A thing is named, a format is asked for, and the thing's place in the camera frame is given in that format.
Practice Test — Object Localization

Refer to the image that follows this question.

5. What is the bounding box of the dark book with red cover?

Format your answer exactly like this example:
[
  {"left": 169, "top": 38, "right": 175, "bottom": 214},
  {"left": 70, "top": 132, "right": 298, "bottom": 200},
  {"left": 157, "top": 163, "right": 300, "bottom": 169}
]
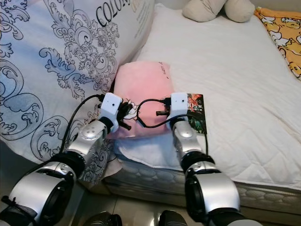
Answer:
[{"left": 186, "top": 93, "right": 210, "bottom": 137}]

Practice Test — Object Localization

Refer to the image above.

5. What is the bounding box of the pink pillow with fist print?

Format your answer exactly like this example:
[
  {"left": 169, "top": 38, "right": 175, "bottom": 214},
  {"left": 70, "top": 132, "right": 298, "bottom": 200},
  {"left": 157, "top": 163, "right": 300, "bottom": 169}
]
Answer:
[{"left": 113, "top": 60, "right": 174, "bottom": 140}]

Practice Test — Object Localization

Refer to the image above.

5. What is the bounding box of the white quilted bed sheet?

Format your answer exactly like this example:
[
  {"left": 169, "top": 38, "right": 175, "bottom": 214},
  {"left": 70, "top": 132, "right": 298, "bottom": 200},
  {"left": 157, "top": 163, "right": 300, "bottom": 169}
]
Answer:
[{"left": 118, "top": 4, "right": 301, "bottom": 189}]

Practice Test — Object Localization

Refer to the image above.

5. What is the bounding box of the large white printed duvet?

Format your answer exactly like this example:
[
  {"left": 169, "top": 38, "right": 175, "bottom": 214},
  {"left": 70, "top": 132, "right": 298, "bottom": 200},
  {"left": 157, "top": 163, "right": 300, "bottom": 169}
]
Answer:
[{"left": 0, "top": 0, "right": 155, "bottom": 177}]

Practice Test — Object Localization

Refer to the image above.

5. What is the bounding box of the silver right robot leg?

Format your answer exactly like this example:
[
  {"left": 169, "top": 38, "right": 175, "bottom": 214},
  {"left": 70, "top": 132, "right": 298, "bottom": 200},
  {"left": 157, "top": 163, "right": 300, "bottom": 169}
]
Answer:
[{"left": 158, "top": 210, "right": 189, "bottom": 226}]

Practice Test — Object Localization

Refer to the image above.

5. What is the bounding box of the beige plush toy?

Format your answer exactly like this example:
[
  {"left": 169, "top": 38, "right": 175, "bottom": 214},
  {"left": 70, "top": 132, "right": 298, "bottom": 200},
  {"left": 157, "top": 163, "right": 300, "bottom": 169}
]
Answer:
[{"left": 182, "top": 0, "right": 257, "bottom": 23}]

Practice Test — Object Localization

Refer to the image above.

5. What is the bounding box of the yellow cartoon print blanket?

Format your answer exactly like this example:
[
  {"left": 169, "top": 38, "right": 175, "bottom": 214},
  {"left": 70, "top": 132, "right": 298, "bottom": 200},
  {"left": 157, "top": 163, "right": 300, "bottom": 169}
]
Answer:
[{"left": 254, "top": 7, "right": 301, "bottom": 81}]

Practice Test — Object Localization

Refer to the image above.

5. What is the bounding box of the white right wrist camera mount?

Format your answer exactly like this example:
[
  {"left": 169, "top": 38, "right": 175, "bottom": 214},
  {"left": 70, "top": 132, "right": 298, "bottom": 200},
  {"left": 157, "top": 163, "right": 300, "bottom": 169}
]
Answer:
[{"left": 169, "top": 92, "right": 191, "bottom": 122}]

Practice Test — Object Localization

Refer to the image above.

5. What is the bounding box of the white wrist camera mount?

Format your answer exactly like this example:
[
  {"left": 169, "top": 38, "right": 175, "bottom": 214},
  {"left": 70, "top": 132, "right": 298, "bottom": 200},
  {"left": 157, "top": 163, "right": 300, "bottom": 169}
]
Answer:
[
  {"left": 169, "top": 92, "right": 191, "bottom": 122},
  {"left": 99, "top": 92, "right": 128, "bottom": 132}
]

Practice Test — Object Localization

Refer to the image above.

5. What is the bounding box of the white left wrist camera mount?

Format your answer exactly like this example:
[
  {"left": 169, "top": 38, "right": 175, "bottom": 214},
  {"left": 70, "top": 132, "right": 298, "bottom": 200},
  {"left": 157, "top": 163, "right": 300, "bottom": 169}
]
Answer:
[{"left": 99, "top": 92, "right": 128, "bottom": 132}]

